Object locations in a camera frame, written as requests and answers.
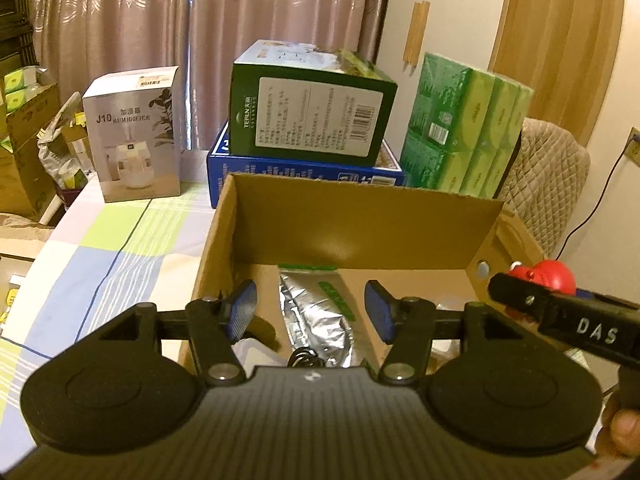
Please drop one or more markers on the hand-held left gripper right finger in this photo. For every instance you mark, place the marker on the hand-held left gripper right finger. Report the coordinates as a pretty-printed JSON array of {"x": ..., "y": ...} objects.
[{"x": 377, "y": 310}]

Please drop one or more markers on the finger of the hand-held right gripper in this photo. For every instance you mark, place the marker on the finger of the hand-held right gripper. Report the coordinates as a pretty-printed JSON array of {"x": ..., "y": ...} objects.
[
  {"x": 607, "y": 298},
  {"x": 517, "y": 297}
]

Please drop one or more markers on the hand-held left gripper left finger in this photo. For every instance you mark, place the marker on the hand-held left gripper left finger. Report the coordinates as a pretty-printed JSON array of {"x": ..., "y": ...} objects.
[{"x": 242, "y": 310}]

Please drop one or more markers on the red round toy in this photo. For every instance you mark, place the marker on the red round toy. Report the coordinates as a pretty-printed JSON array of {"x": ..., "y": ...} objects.
[{"x": 555, "y": 275}]

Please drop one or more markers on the silver foil pouch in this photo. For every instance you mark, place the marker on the silver foil pouch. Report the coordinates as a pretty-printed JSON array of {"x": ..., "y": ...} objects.
[{"x": 315, "y": 320}]

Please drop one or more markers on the large brown cardboard box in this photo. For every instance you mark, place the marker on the large brown cardboard box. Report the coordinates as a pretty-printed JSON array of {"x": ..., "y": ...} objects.
[{"x": 350, "y": 230}]

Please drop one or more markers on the person's right hand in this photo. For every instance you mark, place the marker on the person's right hand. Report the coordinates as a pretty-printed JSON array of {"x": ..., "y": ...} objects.
[{"x": 625, "y": 430}]

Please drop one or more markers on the beige quilted chair cover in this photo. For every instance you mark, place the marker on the beige quilted chair cover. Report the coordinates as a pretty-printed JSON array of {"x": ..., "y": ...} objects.
[{"x": 545, "y": 180}]

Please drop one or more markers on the blue flat box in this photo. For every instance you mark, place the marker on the blue flat box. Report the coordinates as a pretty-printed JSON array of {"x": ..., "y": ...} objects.
[{"x": 220, "y": 180}]

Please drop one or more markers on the checkered tablecloth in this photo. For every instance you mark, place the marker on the checkered tablecloth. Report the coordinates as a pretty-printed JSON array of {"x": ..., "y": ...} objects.
[{"x": 100, "y": 270}]

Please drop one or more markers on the green tissue multipack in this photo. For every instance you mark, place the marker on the green tissue multipack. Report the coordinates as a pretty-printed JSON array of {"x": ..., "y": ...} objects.
[{"x": 465, "y": 125}]

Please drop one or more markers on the green product box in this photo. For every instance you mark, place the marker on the green product box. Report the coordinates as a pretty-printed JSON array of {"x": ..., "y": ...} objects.
[{"x": 310, "y": 120}]

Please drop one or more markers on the white humidifier box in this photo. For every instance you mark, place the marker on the white humidifier box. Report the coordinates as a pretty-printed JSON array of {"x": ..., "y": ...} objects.
[{"x": 130, "y": 130}]

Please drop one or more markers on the crumpled grey plastic bag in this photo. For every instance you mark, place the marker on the crumpled grey plastic bag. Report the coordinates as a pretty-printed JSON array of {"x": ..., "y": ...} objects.
[{"x": 57, "y": 150}]

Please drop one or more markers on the open brown cardboard box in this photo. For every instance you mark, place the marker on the open brown cardboard box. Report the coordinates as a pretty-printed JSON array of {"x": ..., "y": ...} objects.
[{"x": 25, "y": 170}]

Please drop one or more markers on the pink curtain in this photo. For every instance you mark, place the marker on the pink curtain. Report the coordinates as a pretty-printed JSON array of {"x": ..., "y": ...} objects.
[{"x": 210, "y": 20}]

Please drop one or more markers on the dark folding rack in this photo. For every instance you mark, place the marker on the dark folding rack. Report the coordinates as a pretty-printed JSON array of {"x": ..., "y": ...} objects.
[{"x": 15, "y": 25}]

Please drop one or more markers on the wall socket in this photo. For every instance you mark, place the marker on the wall socket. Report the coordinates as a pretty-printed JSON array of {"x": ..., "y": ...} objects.
[{"x": 635, "y": 146}]

